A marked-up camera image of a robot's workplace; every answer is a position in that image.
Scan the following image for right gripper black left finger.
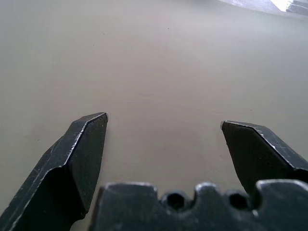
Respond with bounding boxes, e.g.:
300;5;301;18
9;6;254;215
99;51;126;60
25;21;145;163
0;112;110;231

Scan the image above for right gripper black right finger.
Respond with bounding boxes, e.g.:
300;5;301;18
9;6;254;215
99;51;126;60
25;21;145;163
220;120;308;194

